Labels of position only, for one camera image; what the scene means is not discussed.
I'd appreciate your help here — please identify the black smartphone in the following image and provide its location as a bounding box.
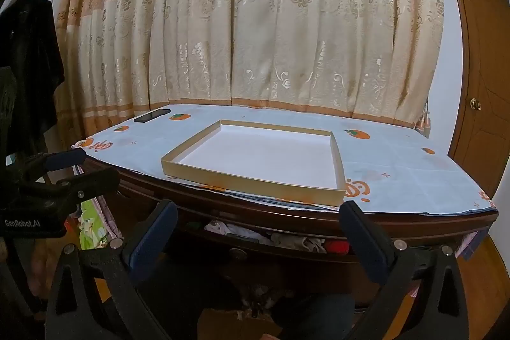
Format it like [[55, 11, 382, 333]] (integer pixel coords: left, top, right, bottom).
[[133, 109, 172, 123]]

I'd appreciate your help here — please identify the wooden desk drawer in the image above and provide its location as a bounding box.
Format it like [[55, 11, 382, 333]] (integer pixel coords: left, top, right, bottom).
[[167, 213, 403, 305]]

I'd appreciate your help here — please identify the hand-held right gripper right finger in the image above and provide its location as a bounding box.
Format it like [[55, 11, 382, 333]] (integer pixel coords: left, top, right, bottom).
[[340, 200, 470, 340]]

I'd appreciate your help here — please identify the blue checked cloth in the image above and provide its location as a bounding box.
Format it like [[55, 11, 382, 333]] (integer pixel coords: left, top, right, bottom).
[[454, 226, 490, 261]]

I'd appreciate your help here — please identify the black hanging garment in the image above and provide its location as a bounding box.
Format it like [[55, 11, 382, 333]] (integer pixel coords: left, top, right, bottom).
[[0, 0, 66, 165]]

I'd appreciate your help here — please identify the white folded cloth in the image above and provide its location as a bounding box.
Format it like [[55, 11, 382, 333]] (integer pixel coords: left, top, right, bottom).
[[205, 221, 272, 242]]

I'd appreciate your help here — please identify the green cartoon-print cloth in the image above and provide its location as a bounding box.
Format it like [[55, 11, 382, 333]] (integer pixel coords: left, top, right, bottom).
[[77, 200, 111, 251]]

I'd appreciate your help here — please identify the bright red underwear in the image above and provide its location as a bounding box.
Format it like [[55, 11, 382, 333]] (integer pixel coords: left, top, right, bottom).
[[327, 240, 352, 255]]

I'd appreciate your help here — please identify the dark wooden desk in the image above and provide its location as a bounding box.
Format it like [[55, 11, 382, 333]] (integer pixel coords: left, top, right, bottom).
[[82, 159, 500, 309]]

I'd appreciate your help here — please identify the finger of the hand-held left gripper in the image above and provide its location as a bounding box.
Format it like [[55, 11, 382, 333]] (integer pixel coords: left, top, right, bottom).
[[18, 167, 120, 214], [6, 148, 87, 181]]

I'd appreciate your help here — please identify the beige underwear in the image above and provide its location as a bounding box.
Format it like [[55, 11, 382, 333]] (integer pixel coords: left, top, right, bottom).
[[273, 232, 328, 254]]

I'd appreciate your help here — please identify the curtain tassel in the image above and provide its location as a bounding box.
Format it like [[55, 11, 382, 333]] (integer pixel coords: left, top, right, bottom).
[[414, 97, 433, 137]]

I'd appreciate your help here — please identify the shallow gold cardboard tray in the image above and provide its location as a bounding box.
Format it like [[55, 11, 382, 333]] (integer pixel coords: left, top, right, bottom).
[[161, 119, 346, 206]]

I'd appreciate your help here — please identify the pale blue fruit-print tablecloth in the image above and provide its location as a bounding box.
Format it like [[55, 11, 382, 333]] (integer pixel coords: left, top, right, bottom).
[[72, 103, 499, 215]]

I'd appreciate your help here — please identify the beige floral curtain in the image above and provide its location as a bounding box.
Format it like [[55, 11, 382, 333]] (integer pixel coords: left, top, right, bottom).
[[54, 0, 445, 129]]

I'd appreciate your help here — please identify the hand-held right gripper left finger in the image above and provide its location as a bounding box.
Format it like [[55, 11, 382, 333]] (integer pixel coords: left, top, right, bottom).
[[46, 200, 179, 340]]

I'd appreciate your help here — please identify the brown wooden door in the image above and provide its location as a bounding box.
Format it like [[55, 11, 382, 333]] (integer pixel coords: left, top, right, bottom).
[[444, 0, 510, 201]]

